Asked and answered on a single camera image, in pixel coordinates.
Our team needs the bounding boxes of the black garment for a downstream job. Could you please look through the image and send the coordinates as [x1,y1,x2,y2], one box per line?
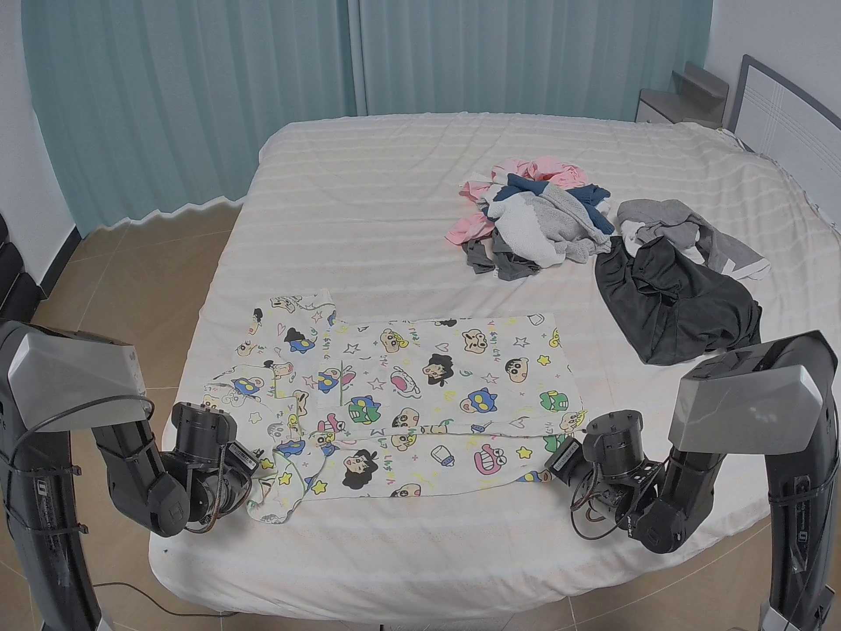
[594,235,763,367]

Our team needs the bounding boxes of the bed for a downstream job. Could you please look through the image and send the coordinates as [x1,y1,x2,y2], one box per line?
[148,53,841,621]

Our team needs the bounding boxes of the black furniture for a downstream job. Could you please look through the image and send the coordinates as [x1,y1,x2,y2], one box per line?
[0,213,48,319]

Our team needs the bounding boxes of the grey bedside table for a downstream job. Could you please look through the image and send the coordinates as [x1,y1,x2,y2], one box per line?
[635,60,731,129]

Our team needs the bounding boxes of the grey white garment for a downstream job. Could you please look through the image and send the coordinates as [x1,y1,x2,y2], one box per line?
[615,199,771,281]

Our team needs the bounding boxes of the black cable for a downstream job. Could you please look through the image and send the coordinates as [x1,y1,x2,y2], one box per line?
[0,397,156,478]
[94,581,239,619]
[569,477,633,542]

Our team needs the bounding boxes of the pile of clothes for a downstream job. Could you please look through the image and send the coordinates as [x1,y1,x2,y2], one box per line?
[445,155,617,281]

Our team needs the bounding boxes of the blue-green curtain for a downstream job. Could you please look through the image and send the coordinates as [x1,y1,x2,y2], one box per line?
[348,0,717,123]
[20,0,359,235]

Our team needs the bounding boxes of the white printed pyjama top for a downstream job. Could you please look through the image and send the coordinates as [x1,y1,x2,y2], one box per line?
[200,290,588,526]

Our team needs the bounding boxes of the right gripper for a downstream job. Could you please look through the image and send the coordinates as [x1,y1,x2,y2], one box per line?
[544,438,590,486]

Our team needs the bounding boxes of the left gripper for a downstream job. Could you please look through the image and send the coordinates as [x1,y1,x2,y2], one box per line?
[222,441,264,486]

